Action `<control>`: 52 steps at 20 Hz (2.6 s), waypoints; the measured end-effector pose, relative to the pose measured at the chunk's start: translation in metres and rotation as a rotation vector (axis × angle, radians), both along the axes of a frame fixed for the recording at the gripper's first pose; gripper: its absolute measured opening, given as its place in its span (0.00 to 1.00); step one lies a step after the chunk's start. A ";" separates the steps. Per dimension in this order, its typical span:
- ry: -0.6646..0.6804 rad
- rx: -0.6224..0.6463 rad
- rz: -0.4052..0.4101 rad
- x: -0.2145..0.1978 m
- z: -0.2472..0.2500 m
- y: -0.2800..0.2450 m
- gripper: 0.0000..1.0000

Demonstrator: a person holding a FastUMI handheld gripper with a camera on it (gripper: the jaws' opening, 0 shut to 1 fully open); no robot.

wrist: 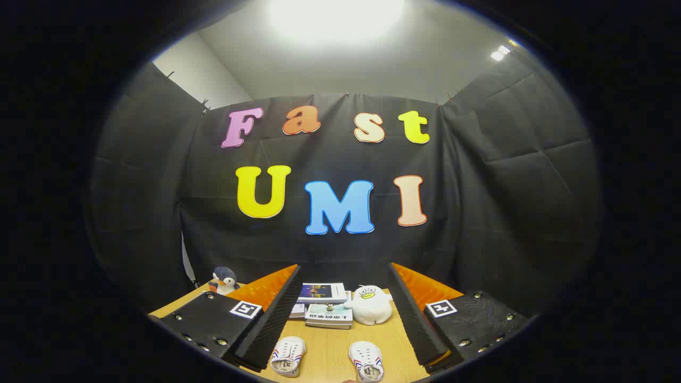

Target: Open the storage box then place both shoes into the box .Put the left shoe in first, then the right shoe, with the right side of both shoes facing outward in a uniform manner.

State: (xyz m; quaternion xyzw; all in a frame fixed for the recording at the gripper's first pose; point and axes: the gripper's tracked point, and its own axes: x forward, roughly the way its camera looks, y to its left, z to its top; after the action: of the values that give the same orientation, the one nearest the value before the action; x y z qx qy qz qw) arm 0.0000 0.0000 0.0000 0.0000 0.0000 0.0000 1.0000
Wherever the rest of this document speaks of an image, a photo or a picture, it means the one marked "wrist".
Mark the plain white book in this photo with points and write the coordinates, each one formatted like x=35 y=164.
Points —
x=298 y=310

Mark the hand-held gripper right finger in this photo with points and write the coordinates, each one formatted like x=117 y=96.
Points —
x=415 y=319

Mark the large ceiling light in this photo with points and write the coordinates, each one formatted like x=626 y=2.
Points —
x=335 y=18

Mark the book with pale green cover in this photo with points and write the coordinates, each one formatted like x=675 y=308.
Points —
x=330 y=315

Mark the blue penguin plush toy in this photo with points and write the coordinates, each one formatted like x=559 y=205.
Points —
x=223 y=279

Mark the white canvas shoe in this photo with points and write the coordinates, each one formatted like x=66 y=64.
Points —
x=287 y=355
x=367 y=361

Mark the book with night photo cover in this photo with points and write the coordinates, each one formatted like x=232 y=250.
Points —
x=322 y=292

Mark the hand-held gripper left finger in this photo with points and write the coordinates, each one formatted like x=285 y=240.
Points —
x=276 y=319

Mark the small ceiling light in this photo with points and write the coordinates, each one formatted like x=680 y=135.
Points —
x=500 y=52

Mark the white duck plush toy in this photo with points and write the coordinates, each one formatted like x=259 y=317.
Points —
x=370 y=308

